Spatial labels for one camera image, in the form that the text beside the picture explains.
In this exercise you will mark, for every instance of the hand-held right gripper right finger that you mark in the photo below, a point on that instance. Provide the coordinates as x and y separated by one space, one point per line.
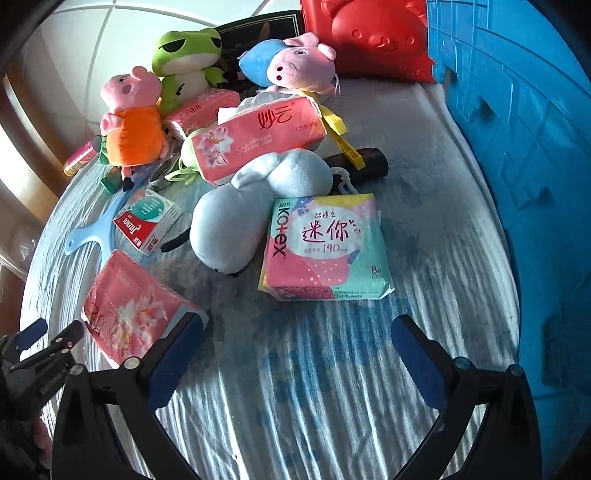
418 364

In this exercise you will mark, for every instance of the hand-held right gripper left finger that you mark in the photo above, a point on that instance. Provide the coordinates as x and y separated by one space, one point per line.
178 355

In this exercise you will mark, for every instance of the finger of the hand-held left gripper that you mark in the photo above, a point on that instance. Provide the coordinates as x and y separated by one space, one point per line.
67 337
27 334

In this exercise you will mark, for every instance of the pink tissue pack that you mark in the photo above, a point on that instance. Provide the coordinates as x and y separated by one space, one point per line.
258 134
203 108
134 309

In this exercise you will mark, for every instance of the light blue plastic paddle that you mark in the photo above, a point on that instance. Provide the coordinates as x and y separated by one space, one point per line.
94 230

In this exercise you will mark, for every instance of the small red white box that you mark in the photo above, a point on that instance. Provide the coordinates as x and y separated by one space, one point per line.
143 221

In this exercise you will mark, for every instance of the blue plastic storage crate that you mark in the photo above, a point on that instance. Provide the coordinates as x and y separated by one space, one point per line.
531 138

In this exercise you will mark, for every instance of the person's left hand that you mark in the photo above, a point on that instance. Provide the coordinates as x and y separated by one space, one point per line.
40 438

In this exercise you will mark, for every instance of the striped pale blue tablecloth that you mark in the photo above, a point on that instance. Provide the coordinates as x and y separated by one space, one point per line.
323 369

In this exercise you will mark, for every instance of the pale blue plush toy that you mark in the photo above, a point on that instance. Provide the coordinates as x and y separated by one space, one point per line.
231 217

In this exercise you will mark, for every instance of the pink teal sanitary pad pack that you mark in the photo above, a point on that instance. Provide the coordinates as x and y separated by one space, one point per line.
323 249

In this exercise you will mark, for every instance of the small green toy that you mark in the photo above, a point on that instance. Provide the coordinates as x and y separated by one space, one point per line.
110 182

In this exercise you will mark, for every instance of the pink cylindrical can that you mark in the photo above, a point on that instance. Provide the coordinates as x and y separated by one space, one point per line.
81 157

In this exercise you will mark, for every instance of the pale green round pouch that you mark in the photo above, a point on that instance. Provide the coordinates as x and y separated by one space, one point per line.
187 159

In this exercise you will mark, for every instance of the black roll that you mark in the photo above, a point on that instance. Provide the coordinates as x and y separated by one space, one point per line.
374 161

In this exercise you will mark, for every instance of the pink pig plush orange dress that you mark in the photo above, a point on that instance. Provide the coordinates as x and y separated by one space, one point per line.
134 134

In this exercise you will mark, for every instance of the yellow plastic clip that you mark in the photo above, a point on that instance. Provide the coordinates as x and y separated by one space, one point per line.
339 124

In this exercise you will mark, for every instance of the green frog plush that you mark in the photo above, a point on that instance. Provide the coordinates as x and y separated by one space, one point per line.
184 50

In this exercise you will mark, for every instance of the pink pig plush blue shirt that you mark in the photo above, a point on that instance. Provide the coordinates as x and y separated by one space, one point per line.
295 67

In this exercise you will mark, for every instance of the black rectangular box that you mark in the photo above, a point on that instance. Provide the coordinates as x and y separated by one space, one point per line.
249 32

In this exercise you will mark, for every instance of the red bear-face suitcase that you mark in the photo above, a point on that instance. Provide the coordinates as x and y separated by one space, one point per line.
369 37

